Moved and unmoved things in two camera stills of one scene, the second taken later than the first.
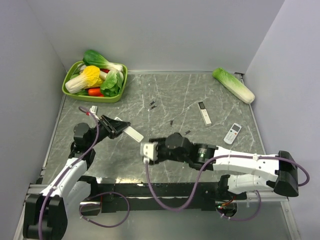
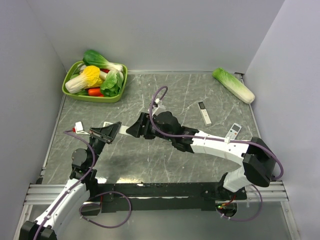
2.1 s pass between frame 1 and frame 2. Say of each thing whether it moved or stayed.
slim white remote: stayed
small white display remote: stayed
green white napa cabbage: stayed
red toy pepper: stayed
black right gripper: moved
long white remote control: moved
